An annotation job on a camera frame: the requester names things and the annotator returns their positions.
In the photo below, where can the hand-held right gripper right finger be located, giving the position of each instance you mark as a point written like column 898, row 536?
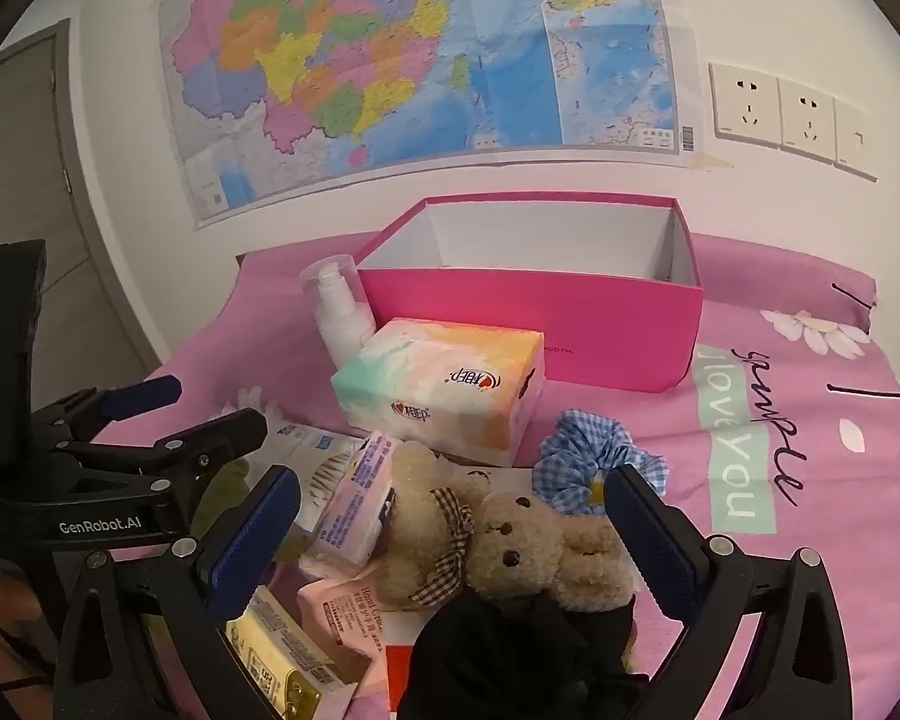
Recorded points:
column 645, row 532

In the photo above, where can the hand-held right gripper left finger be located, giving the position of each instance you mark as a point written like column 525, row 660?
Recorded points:
column 259, row 532

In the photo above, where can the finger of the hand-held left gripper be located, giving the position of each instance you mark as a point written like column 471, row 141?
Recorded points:
column 210, row 442
column 146, row 392

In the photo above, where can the blue gingham scrunchie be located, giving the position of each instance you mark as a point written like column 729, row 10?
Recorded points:
column 570, row 450

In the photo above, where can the pink hand cream pouch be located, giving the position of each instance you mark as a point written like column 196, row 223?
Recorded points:
column 345, row 607

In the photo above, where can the beige teddy bear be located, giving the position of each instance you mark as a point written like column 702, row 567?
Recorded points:
column 510, row 532

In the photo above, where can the black cloth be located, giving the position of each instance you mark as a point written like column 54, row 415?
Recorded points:
column 495, row 660

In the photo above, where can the pink cardboard box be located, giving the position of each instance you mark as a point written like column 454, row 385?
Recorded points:
column 495, row 315

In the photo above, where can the person's left forearm orange sleeve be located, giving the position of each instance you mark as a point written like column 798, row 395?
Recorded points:
column 4, row 600

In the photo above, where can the green soft object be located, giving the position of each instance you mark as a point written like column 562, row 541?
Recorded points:
column 229, row 487

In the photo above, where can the white cotton swab packet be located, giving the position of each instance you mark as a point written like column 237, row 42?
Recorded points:
column 322, row 457

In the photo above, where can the pink tissue packet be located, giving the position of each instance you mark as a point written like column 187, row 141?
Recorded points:
column 352, row 495

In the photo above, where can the yellow packet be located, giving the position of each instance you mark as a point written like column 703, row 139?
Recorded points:
column 270, row 645

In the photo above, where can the pink printed bedsheet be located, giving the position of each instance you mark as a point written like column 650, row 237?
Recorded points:
column 795, row 577

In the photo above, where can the white pump lotion bottle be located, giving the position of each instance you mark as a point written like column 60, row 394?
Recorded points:
column 337, row 315

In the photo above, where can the grey wooden door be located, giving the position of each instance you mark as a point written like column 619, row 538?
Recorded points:
column 30, row 165

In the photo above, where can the pastel tissue box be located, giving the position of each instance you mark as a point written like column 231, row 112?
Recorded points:
column 435, row 382

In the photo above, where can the colourful wall map poster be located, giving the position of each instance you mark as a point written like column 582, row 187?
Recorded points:
column 345, row 52

